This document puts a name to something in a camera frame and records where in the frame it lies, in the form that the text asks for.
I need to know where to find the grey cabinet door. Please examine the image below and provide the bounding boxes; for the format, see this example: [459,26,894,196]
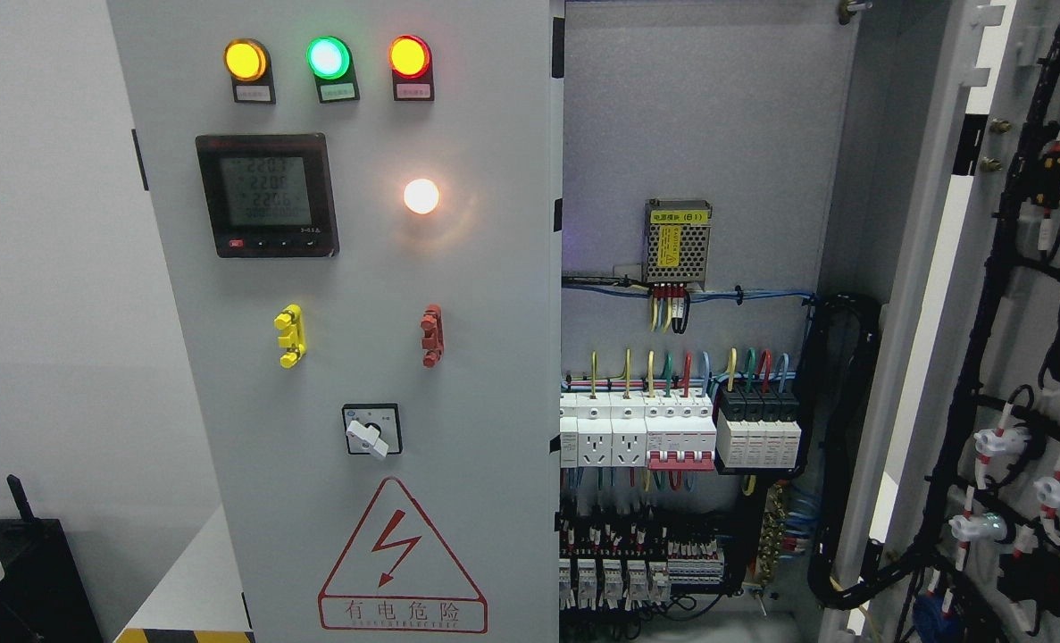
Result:
[813,1,1060,642]
[109,1,563,642]

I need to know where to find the white socket modules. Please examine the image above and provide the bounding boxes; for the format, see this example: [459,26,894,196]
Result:
[559,391,647,468]

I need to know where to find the white glowing indicator lamp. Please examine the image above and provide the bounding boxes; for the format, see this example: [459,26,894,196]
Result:
[403,178,440,215]

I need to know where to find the perforated metal power supply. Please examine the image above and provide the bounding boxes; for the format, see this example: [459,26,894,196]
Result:
[643,198,713,284]

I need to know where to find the black white surge protector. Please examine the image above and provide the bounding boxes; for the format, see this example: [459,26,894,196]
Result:
[713,386,806,479]

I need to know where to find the relay row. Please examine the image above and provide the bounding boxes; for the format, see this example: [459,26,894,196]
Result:
[555,515,672,611]

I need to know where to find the red electric hazard sticker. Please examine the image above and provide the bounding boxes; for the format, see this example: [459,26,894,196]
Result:
[318,477,488,635]

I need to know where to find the red indicator lamp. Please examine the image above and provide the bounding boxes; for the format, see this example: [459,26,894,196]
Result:
[389,34,432,101]

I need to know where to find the grey terminal block strip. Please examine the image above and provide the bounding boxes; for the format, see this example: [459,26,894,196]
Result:
[667,539,726,587]

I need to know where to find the black digital power meter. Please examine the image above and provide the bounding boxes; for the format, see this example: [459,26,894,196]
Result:
[195,133,340,258]

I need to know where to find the brass terminal bar right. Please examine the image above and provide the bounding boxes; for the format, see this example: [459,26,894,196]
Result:
[755,481,789,589]

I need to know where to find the green indicator lamp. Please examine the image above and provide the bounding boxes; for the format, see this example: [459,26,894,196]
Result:
[305,36,361,104]

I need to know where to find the yellow indicator lamp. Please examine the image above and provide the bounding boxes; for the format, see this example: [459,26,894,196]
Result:
[222,39,276,104]

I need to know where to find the black box with antenna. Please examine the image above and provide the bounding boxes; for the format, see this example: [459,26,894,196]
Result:
[0,474,104,642]

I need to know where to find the red terminal post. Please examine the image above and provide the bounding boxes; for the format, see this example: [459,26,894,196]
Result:
[420,304,445,369]

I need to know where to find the red handled circuit breaker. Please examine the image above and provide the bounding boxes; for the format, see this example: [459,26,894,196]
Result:
[644,389,716,472]

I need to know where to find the white rotary selector switch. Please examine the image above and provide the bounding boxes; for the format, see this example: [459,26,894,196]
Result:
[342,403,403,460]

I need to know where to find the yellow terminal post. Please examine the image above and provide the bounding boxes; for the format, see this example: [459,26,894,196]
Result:
[273,304,306,369]

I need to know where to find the black cable harness right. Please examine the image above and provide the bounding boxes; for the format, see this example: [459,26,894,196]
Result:
[797,292,884,612]

